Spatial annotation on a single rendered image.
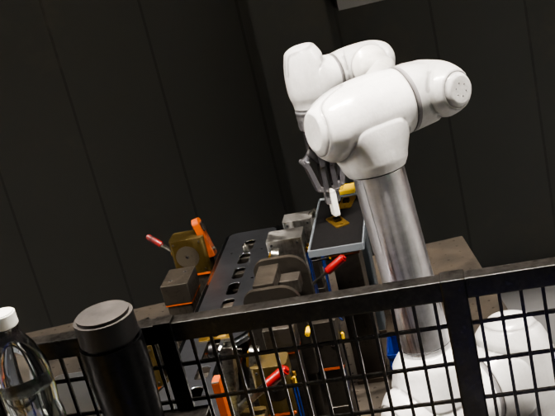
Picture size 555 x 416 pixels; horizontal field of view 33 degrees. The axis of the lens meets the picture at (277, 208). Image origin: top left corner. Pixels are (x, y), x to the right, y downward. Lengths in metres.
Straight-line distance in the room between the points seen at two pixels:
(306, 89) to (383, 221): 0.61
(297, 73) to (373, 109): 0.60
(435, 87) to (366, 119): 0.15
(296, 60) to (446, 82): 0.61
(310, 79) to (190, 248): 0.82
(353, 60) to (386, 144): 0.63
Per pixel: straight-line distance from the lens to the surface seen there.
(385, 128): 1.73
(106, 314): 1.10
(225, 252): 2.89
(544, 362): 2.00
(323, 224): 2.46
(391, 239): 1.79
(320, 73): 2.31
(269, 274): 2.17
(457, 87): 1.79
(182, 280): 2.69
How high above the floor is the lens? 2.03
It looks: 19 degrees down
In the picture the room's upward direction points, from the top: 14 degrees counter-clockwise
